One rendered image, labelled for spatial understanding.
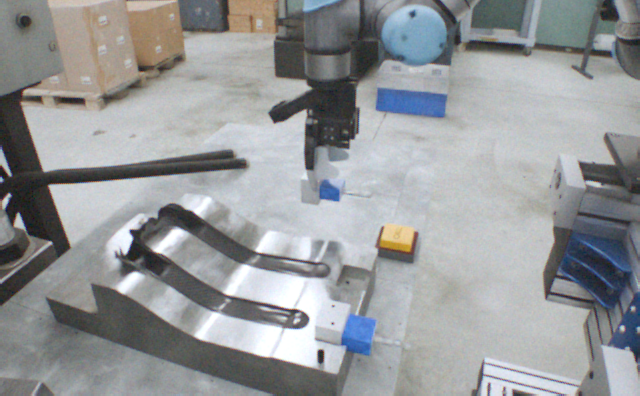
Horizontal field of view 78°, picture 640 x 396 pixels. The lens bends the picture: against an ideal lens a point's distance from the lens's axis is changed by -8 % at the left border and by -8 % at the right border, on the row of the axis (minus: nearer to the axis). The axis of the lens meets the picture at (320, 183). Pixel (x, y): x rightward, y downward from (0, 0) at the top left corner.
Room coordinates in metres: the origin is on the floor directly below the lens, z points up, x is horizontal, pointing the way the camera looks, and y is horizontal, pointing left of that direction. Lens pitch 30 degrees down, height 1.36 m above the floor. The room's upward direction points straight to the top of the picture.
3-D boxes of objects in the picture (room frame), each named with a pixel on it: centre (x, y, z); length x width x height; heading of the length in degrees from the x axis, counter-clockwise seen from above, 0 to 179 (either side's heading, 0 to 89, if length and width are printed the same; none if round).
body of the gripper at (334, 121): (0.71, -0.02, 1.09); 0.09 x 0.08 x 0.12; 72
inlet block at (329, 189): (0.70, -0.03, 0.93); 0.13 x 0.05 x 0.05; 72
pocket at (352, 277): (0.50, -0.05, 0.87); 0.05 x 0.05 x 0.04; 73
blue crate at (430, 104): (3.68, -0.83, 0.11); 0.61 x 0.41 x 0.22; 73
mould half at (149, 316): (0.53, 0.18, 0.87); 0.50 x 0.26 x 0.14; 73
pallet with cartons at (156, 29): (5.15, 2.37, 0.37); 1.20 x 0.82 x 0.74; 81
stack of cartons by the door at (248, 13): (7.30, 1.06, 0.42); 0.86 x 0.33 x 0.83; 73
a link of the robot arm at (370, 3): (0.70, -0.11, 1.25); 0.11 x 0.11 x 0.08; 3
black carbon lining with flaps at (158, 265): (0.51, 0.17, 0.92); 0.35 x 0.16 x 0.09; 73
